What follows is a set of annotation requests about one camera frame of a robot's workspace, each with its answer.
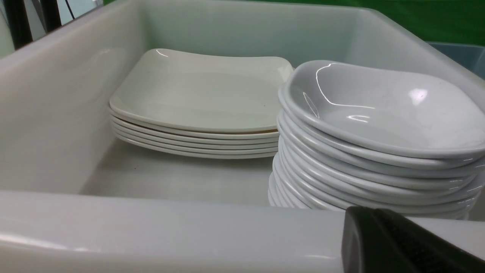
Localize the teal plastic bin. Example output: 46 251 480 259
428 42 485 80

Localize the lower white plates stack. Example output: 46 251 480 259
110 110 279 160

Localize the top white bowl stack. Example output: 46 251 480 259
278 60 485 158

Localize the large white plastic bin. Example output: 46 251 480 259
1 0 484 273

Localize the top white square plate stack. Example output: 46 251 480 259
110 49 293 133

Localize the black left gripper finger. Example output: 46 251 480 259
341 206 485 273

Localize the lower white bowls stack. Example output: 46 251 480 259
268 114 485 220

